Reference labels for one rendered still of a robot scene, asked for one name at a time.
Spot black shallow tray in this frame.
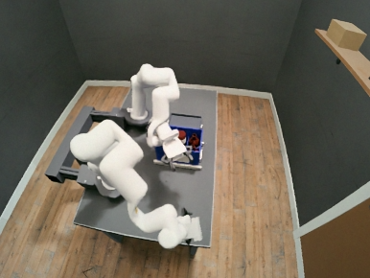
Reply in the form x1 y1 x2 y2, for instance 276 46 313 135
168 113 202 129

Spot blue box with white label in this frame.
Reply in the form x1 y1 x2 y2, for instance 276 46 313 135
155 126 203 166

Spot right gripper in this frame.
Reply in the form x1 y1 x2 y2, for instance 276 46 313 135
177 208 192 245

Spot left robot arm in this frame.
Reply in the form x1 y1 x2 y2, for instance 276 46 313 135
127 64 179 148

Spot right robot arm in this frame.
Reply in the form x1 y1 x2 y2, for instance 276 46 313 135
70 120 201 249

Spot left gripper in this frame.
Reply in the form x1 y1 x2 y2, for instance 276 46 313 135
161 137 194 171

